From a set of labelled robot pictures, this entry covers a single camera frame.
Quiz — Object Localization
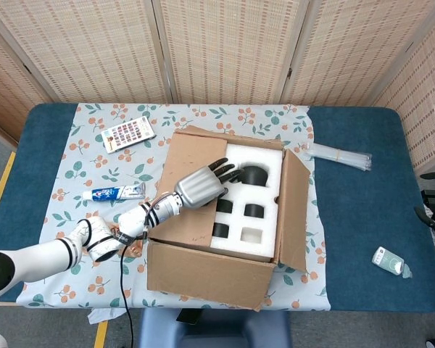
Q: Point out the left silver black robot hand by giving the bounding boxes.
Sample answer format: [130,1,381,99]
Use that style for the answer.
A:
[173,157,246,211]

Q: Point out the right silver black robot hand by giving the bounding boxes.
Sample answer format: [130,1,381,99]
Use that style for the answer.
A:
[414,205,435,236]

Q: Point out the brown cardboard box red top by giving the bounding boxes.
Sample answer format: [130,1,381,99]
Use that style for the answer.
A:
[146,125,311,312]

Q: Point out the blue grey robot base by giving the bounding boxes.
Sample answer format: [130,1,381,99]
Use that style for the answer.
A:
[136,308,293,348]

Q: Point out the white foam packing insert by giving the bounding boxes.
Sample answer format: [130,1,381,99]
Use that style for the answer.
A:
[209,143,284,265]

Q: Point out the small black cup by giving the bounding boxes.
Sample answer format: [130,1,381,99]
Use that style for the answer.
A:
[216,198,234,215]
[244,204,266,220]

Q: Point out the white green small pouch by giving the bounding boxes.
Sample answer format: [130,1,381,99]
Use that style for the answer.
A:
[372,246,413,279]

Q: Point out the large black bowl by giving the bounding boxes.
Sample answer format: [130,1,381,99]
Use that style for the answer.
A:
[241,165,270,187]

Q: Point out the blue padded table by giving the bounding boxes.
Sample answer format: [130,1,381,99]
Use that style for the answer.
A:
[0,103,435,313]

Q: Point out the blue white toothpaste tube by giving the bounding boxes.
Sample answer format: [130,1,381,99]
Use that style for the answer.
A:
[82,182,147,202]

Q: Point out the orange brown snack pouch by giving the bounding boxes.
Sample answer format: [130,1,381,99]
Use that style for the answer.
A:
[110,221,145,257]

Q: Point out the floral fruit print tablecloth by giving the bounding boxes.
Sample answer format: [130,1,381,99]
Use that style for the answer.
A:
[16,103,331,312]

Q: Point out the flat black object under table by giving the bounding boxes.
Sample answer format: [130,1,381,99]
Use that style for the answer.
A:
[175,309,203,326]

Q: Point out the woven rattan folding screen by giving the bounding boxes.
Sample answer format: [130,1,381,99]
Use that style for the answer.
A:
[0,0,435,171]

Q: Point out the crumpled white paper scrap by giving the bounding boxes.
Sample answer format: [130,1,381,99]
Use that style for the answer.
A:
[86,307,128,325]

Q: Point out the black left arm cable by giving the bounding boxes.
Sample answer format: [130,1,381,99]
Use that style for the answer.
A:
[119,213,152,348]

